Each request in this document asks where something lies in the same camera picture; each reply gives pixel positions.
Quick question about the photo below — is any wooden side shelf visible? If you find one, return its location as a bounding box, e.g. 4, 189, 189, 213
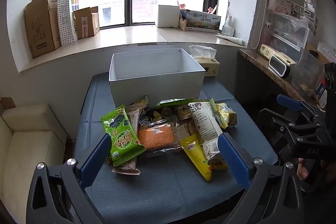
239, 50, 304, 101

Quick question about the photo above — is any orange clear snack pack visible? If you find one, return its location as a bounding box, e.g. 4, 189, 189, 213
138, 122, 175, 151

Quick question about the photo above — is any person's right hand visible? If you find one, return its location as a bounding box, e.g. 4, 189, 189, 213
297, 158, 309, 181

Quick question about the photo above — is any small wicker basket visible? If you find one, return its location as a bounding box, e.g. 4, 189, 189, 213
179, 14, 187, 31

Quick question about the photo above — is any green seaweed snack bag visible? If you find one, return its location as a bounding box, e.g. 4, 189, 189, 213
101, 105, 146, 167

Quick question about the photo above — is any brown edged white snack pack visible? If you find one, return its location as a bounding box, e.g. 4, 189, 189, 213
174, 120, 198, 146

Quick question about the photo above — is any white dotted paper bag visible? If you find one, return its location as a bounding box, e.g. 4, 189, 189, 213
57, 0, 80, 46

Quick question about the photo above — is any white plastic bottle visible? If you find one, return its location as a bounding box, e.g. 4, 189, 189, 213
222, 15, 235, 36

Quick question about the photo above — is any beige tissue pack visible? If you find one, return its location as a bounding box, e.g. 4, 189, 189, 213
189, 45, 220, 77

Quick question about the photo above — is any white digital clock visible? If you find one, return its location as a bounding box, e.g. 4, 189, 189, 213
269, 55, 290, 79

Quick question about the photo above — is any small open cardboard box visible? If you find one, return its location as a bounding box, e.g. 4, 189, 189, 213
74, 6, 100, 39

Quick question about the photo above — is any white box on sill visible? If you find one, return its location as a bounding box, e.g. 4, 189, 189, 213
155, 5, 180, 28

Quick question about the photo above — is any yellow small snack pack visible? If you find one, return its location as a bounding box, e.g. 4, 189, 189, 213
215, 102, 238, 129

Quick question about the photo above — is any landscape printed long box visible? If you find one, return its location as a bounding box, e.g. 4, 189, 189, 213
180, 10, 221, 34

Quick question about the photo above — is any large brown cardboard box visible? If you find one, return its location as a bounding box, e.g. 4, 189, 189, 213
24, 0, 61, 59

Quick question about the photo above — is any clear plastic drawer unit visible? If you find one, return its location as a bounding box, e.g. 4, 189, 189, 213
269, 1, 318, 50

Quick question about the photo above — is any cream leather sofa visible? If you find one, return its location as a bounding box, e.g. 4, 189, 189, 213
1, 104, 67, 223

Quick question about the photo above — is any black yellow chips bag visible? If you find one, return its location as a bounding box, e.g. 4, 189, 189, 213
137, 106, 167, 130

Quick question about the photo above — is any yellow snack bag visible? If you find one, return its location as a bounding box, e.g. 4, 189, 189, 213
179, 134, 228, 181

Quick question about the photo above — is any white storage box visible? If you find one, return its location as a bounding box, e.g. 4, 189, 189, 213
109, 48, 205, 107

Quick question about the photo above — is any white tall snack bag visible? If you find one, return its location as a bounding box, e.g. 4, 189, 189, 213
188, 101, 222, 164

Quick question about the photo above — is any white tube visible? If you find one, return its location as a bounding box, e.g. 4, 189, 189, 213
217, 35, 246, 47

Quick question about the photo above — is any green pea snack bag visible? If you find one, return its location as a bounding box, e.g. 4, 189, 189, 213
153, 98, 194, 109

